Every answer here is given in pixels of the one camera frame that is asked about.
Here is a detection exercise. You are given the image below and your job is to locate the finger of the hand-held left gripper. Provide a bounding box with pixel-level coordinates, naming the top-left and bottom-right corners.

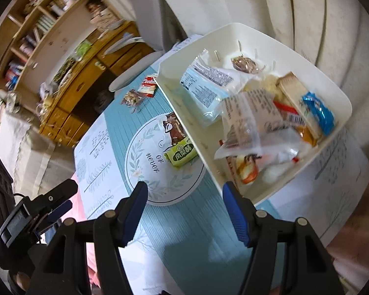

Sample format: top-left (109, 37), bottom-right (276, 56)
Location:
top-left (32, 178), bottom-right (79, 212)
top-left (34, 200), bottom-right (73, 235)

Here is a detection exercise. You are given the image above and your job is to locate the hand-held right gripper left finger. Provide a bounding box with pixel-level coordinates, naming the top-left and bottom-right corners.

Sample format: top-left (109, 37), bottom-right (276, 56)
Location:
top-left (34, 181), bottom-right (149, 295)

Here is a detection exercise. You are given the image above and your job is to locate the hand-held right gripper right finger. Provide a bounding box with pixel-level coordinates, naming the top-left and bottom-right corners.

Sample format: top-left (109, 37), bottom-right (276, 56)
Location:
top-left (223, 181), bottom-right (346, 295)

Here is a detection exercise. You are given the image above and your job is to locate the clear cookie packet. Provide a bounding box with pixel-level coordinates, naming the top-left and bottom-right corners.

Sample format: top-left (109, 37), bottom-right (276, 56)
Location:
top-left (215, 88), bottom-right (299, 160)

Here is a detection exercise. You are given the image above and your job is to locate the light blue snack packet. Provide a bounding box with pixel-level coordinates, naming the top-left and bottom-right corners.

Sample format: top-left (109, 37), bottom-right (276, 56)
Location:
top-left (180, 48), bottom-right (243, 126)

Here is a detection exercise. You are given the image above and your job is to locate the beige cracker packet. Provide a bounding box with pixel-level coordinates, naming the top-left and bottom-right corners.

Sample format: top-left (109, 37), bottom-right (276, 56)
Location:
top-left (275, 72), bottom-right (336, 140)

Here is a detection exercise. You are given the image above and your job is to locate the white plastic basket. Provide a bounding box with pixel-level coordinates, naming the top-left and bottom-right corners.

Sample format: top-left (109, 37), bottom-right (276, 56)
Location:
top-left (154, 22), bottom-right (353, 206)

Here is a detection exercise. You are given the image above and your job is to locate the teal placemat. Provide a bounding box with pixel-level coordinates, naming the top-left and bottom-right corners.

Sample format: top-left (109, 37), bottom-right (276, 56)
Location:
top-left (80, 57), bottom-right (280, 295)

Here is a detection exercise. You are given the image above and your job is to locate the white snack packet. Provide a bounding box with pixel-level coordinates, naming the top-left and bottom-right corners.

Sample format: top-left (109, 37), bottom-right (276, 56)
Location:
top-left (258, 157), bottom-right (300, 185)

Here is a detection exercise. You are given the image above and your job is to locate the green snack packet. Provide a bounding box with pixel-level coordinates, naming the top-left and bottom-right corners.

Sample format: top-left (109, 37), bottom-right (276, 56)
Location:
top-left (164, 136), bottom-right (198, 168)

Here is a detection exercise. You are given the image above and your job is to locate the dark brown snack packet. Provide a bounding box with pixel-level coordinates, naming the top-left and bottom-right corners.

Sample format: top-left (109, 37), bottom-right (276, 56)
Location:
top-left (161, 113), bottom-right (187, 146)

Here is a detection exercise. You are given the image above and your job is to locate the wooden desk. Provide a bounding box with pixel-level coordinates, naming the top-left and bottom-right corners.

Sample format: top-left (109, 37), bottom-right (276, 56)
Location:
top-left (38, 21), bottom-right (156, 148)

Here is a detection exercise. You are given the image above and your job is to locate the white leaf print tablecloth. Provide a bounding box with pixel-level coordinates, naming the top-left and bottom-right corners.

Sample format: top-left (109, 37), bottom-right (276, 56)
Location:
top-left (74, 34), bottom-right (369, 295)

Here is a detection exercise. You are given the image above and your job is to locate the small nut candy packet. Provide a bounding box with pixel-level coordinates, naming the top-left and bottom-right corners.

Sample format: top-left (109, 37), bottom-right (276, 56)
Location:
top-left (121, 89), bottom-right (142, 107)

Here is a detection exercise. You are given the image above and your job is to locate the red orange snack packet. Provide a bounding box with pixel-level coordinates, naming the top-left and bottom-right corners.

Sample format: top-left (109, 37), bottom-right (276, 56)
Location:
top-left (274, 100), bottom-right (319, 146)

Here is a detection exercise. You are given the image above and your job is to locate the red and white candy packet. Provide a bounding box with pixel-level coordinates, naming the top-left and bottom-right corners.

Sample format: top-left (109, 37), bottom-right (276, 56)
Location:
top-left (137, 74), bottom-right (159, 96)

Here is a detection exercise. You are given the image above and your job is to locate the pale yellow snack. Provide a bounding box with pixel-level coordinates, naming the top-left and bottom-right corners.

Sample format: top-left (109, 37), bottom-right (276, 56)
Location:
top-left (243, 75), bottom-right (280, 94)

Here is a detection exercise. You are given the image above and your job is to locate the wooden bookshelf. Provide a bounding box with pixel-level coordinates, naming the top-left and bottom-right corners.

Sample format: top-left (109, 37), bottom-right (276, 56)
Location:
top-left (0, 0), bottom-right (126, 93)

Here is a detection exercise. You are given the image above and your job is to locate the small round brown snack packet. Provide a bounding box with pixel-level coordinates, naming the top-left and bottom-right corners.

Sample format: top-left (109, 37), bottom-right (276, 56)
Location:
top-left (231, 55), bottom-right (260, 74)

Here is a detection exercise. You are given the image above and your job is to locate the grey office chair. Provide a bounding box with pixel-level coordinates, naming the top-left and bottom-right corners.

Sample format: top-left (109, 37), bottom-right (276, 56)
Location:
top-left (106, 0), bottom-right (191, 93)

